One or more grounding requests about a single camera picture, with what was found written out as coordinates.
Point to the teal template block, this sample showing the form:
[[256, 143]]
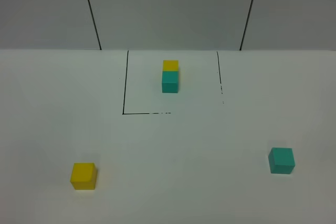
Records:
[[170, 81]]

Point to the yellow template block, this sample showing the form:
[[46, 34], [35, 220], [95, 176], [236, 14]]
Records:
[[170, 65]]

